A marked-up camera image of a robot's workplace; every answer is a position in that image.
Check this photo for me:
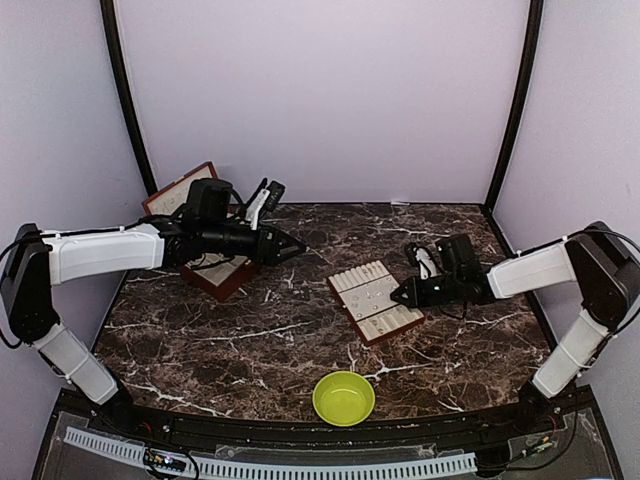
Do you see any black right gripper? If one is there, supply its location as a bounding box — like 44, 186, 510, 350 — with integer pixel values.
391, 271, 462, 309

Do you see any brown ring earring tray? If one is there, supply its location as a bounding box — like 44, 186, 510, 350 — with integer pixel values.
327, 261, 425, 347

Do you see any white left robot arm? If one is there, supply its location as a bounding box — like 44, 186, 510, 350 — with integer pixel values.
1, 179, 307, 436

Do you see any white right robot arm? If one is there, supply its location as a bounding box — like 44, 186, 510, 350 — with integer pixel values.
390, 221, 639, 434

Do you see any brown wooden jewelry box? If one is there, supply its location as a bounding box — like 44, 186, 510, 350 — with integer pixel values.
141, 160, 261, 303

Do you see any green bowl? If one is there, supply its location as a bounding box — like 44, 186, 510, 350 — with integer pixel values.
312, 371, 376, 427

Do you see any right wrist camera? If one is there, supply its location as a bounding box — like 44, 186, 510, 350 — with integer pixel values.
404, 242, 439, 280

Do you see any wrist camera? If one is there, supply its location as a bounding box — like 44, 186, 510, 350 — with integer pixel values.
244, 178, 286, 230
404, 242, 439, 280

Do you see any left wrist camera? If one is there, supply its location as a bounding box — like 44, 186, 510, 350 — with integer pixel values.
244, 178, 286, 230

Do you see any black left frame post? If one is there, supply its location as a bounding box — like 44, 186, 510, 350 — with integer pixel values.
99, 0, 158, 196

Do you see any black frame post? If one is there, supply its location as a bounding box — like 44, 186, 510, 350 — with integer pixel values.
483, 0, 544, 216
99, 0, 158, 196

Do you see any white slotted cable duct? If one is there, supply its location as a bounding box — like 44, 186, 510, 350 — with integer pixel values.
63, 427, 477, 479

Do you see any black right frame post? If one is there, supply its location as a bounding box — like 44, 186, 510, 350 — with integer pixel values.
483, 0, 544, 216

